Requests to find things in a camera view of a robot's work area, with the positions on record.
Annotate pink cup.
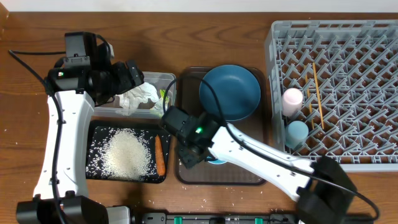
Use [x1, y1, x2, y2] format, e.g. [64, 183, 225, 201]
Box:
[282, 88, 303, 117]

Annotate grey dishwasher rack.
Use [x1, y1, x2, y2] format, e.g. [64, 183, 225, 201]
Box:
[265, 20, 397, 172]

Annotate light blue cup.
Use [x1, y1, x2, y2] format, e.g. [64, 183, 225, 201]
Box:
[285, 121, 309, 149]

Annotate pile of white rice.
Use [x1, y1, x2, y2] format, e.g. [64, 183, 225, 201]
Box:
[86, 128, 170, 182]

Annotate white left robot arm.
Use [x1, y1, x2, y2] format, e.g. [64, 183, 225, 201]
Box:
[16, 32, 144, 223]

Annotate wooden chopstick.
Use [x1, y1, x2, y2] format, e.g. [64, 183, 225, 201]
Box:
[312, 62, 324, 129]
[305, 73, 315, 129]

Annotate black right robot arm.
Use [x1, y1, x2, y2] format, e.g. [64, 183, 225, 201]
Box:
[160, 106, 357, 224]

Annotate light blue bowl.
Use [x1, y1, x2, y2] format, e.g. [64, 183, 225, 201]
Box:
[207, 160, 226, 165]

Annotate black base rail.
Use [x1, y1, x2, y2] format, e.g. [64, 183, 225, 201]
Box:
[106, 206, 300, 224]

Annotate white paper tissue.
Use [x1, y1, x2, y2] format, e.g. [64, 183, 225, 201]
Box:
[117, 83, 159, 116]

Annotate black waste tray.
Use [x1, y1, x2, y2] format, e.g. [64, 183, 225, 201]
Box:
[85, 120, 172, 184]

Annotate brown serving tray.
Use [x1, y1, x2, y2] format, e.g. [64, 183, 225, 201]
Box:
[175, 68, 269, 186]

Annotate clear plastic waste bin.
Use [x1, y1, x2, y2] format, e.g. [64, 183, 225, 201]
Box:
[94, 72, 177, 119]

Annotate orange carrot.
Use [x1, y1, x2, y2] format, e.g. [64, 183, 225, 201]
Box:
[155, 135, 166, 176]

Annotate green snack wrapper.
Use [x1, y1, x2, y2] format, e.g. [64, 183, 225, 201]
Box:
[150, 90, 169, 118]

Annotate dark blue plate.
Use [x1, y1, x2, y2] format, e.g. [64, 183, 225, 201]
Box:
[199, 65, 261, 121]

